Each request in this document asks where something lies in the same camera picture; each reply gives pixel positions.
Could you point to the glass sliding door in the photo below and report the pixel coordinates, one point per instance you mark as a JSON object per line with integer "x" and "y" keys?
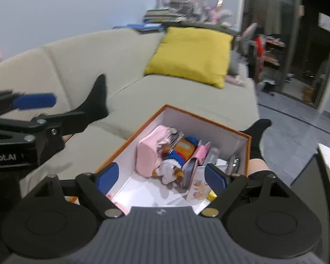
{"x": 291, "y": 33}

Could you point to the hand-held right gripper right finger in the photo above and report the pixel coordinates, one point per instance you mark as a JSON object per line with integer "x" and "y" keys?
{"x": 216, "y": 180}

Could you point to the person's leg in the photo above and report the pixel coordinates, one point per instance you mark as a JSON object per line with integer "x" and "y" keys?
{"x": 96, "y": 99}
{"x": 257, "y": 134}

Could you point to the pink office chair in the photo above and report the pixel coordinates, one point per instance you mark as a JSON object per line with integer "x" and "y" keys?
{"x": 249, "y": 35}

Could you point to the small pink cloth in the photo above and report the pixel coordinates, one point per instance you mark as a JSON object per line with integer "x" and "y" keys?
{"x": 236, "y": 81}

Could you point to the pile of pink toys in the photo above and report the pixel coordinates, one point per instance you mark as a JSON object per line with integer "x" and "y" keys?
{"x": 220, "y": 15}

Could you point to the white top coffee table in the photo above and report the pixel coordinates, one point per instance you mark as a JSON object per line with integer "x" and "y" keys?
{"x": 308, "y": 176}

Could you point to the red cloth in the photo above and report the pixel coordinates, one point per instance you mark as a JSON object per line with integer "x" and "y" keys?
{"x": 258, "y": 52}

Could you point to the houndstooth cushion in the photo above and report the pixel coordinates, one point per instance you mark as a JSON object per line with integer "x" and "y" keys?
{"x": 233, "y": 64}

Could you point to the beige sofa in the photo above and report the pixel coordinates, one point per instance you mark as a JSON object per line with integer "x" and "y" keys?
{"x": 126, "y": 60}

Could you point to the plush doll with blue collar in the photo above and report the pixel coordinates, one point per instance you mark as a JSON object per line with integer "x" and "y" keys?
{"x": 181, "y": 148}

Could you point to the brown boots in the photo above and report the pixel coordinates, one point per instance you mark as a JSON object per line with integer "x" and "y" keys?
{"x": 309, "y": 95}

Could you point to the person's left leg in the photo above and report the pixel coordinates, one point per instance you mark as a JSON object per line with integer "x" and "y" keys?
{"x": 96, "y": 99}

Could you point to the stack of books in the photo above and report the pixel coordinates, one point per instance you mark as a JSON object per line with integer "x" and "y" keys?
{"x": 165, "y": 15}

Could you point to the pink case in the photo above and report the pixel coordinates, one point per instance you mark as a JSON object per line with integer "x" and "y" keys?
{"x": 200, "y": 154}

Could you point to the person's right leg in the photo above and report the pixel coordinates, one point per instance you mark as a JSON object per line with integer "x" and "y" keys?
{"x": 257, "y": 134}

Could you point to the black metal rack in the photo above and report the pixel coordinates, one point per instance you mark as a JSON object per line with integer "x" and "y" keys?
{"x": 272, "y": 60}

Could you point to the orange cardboard box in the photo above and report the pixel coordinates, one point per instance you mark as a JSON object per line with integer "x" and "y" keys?
{"x": 203, "y": 128}

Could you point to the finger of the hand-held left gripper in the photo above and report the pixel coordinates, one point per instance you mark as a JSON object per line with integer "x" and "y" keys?
{"x": 71, "y": 121}
{"x": 34, "y": 101}

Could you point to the yellow tape measure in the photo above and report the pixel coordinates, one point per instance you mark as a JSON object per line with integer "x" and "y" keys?
{"x": 212, "y": 195}

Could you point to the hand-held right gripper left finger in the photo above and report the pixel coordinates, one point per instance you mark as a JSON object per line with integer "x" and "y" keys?
{"x": 107, "y": 178}

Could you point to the blue book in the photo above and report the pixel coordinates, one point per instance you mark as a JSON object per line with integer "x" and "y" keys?
{"x": 140, "y": 27}

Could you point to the pale pink pouch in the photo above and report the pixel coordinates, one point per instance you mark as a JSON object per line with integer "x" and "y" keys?
{"x": 147, "y": 156}

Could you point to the yellow pillow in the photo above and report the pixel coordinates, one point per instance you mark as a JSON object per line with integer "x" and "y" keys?
{"x": 189, "y": 55}

